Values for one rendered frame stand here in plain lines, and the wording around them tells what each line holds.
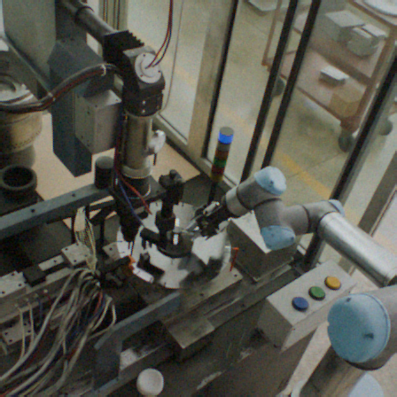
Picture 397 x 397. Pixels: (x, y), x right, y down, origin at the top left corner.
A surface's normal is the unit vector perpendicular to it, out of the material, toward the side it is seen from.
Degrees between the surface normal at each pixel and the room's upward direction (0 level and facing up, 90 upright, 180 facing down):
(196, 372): 0
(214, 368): 0
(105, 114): 90
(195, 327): 0
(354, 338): 82
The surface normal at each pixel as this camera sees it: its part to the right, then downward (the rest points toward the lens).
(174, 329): 0.15, -0.70
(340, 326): -0.90, 0.05
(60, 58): -0.59, -0.06
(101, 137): 0.61, 0.61
